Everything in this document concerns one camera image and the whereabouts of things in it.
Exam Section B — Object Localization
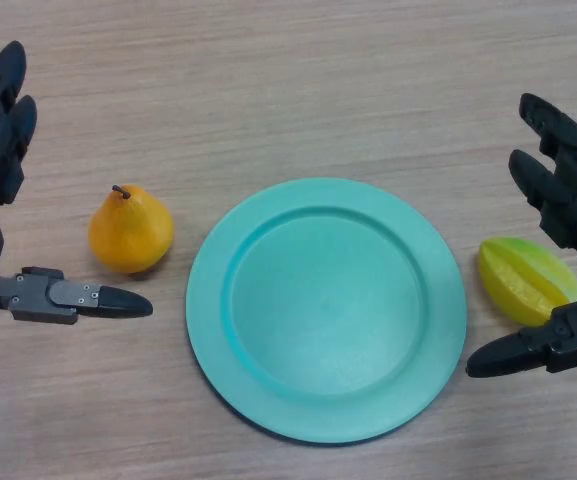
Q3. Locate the round teal plate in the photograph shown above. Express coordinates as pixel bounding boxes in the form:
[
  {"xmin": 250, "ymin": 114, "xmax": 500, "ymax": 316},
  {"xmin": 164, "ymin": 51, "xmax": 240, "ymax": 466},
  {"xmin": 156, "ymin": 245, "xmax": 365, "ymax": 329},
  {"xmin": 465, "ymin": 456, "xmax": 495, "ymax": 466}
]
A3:
[{"xmin": 185, "ymin": 177, "xmax": 469, "ymax": 445}]

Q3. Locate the yellow orange pear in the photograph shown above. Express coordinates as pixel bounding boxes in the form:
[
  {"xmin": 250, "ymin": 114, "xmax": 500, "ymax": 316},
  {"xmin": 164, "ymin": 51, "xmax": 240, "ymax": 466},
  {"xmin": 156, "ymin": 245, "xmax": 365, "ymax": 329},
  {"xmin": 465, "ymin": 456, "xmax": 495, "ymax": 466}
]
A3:
[{"xmin": 87, "ymin": 184, "xmax": 176, "ymax": 275}]

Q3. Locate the yellow green starfruit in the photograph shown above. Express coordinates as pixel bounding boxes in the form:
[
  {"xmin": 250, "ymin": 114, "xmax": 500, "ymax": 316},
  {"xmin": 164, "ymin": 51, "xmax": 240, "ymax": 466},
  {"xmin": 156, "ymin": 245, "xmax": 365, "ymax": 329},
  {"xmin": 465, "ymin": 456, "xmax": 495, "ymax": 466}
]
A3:
[{"xmin": 477, "ymin": 236, "xmax": 577, "ymax": 329}]

